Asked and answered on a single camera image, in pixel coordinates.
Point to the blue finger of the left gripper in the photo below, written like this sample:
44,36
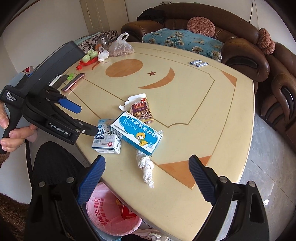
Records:
71,106
80,126

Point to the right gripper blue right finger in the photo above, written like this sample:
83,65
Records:
205,179

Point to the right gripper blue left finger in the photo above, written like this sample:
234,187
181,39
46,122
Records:
89,178

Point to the white blue milk carton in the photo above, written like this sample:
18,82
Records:
105,141

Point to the white tissue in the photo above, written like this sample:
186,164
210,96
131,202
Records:
144,161

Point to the pink lined trash bin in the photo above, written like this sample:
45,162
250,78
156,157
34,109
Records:
109,214

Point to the person's left hand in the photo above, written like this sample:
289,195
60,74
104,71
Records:
17,136

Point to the pink smartphone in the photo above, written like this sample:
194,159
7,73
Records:
72,82

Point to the green bottle cap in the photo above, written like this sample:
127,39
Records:
70,76

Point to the green white toy on red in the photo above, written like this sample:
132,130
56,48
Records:
90,58

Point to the person's black trouser leg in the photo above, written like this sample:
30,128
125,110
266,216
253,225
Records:
54,212

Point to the blue cartoon medicine box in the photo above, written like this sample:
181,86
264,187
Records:
136,133

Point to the open maroon snack box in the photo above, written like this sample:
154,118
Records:
138,106

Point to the small white knotted bag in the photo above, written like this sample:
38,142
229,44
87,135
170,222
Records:
103,54

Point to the glass jar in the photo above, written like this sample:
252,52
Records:
103,41

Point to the beige sneaker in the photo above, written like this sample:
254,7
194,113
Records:
151,234

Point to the plastic bag of peanuts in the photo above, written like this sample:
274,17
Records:
120,46

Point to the floral patterned cloth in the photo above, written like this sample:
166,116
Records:
86,43

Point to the silver candy wrapper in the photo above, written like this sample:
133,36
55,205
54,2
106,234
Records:
194,62
201,64

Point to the brown leather sofa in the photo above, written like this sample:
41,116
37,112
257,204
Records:
273,75

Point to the blue floral cushion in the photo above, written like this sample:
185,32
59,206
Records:
186,40

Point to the pink round pillow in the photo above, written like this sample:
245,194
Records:
265,43
201,25

